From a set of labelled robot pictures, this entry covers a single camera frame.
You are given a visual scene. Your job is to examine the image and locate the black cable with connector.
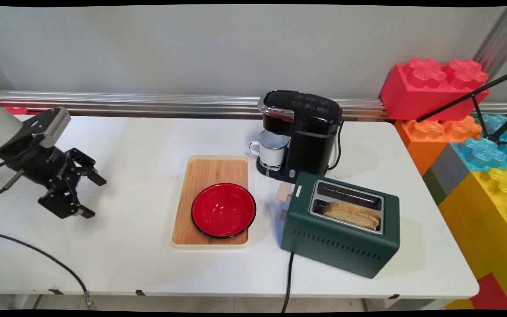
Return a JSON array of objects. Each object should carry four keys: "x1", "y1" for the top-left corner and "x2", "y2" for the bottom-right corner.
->
[{"x1": 0, "y1": 230, "x2": 96, "y2": 310}]

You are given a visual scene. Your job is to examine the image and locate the white enamel mug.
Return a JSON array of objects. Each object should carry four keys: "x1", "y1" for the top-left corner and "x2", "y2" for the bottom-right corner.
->
[{"x1": 249, "y1": 130, "x2": 290, "y2": 172}]

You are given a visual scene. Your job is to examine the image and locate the big blue toy block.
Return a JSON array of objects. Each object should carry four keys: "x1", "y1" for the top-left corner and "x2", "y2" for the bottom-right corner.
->
[{"x1": 450, "y1": 113, "x2": 507, "y2": 173}]

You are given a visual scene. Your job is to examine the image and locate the wooden serving tray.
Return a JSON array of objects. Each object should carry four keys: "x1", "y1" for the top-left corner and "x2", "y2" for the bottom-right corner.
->
[{"x1": 170, "y1": 155, "x2": 251, "y2": 251}]

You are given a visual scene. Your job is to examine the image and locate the wooden toaster lever knob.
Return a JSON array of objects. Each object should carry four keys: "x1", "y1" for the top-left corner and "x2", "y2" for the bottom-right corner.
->
[{"x1": 275, "y1": 182, "x2": 294, "y2": 203}]

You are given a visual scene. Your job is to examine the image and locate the aluminium rail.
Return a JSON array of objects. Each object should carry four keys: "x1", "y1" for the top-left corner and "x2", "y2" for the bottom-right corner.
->
[{"x1": 0, "y1": 90, "x2": 507, "y2": 121}]

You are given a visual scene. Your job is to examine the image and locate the big red toy block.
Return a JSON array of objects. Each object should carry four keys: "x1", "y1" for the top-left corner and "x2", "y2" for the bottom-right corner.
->
[{"x1": 379, "y1": 58, "x2": 491, "y2": 122}]

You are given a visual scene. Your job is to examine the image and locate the big yellow toy block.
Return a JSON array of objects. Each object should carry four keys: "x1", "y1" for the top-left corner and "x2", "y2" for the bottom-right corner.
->
[{"x1": 437, "y1": 167, "x2": 507, "y2": 311}]

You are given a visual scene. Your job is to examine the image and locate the bread slice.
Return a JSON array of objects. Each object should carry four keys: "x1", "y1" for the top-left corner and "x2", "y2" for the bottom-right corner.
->
[{"x1": 322, "y1": 201, "x2": 381, "y2": 231}]

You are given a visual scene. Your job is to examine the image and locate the dark green toy block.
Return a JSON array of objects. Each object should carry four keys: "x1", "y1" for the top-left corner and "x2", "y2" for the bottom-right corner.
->
[{"x1": 421, "y1": 167, "x2": 448, "y2": 206}]

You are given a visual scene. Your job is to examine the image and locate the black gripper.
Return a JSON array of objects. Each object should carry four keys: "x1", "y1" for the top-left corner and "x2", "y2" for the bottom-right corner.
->
[{"x1": 0, "y1": 131, "x2": 108, "y2": 220}]

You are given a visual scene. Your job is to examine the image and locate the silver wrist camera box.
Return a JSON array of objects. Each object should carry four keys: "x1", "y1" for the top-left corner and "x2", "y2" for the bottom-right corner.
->
[{"x1": 37, "y1": 107, "x2": 72, "y2": 148}]

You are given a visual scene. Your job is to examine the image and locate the black tripod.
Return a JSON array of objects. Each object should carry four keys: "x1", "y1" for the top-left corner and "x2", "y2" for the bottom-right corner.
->
[{"x1": 416, "y1": 66, "x2": 507, "y2": 146}]

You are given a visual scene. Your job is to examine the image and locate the green toaster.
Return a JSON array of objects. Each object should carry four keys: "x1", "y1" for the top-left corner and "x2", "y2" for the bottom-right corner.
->
[{"x1": 280, "y1": 171, "x2": 401, "y2": 280}]

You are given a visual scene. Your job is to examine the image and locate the small red toy block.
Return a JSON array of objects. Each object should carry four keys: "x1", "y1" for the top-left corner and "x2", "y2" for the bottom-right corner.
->
[{"x1": 470, "y1": 273, "x2": 507, "y2": 311}]

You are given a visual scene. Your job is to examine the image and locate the aluminium post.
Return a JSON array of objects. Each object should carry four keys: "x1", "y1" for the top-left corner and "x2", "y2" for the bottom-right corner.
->
[{"x1": 473, "y1": 6, "x2": 507, "y2": 81}]

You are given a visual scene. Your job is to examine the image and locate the red bowl black rim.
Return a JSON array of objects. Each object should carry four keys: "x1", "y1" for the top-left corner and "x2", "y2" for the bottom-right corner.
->
[{"x1": 191, "y1": 182, "x2": 257, "y2": 240}]

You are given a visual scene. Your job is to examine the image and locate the black coffee machine cable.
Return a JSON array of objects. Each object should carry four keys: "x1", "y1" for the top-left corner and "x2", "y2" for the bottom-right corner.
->
[{"x1": 327, "y1": 119, "x2": 346, "y2": 172}]

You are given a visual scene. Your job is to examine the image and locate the low red toy block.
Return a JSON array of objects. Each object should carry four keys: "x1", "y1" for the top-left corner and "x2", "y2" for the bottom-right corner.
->
[{"x1": 4, "y1": 106, "x2": 43, "y2": 116}]

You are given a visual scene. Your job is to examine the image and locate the black coffee machine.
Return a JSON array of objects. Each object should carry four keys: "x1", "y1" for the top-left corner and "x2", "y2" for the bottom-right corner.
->
[{"x1": 256, "y1": 89, "x2": 344, "y2": 184}]

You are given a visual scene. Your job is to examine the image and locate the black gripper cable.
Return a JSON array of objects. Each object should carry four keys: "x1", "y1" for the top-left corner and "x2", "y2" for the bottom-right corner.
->
[{"x1": 0, "y1": 160, "x2": 26, "y2": 198}]

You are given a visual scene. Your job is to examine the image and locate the black toaster power cable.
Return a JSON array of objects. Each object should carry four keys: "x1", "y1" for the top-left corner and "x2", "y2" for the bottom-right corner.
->
[{"x1": 281, "y1": 251, "x2": 296, "y2": 313}]

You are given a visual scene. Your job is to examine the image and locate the big orange toy block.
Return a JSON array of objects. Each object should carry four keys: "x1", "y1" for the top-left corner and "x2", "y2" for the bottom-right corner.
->
[{"x1": 394, "y1": 115, "x2": 483, "y2": 177}]

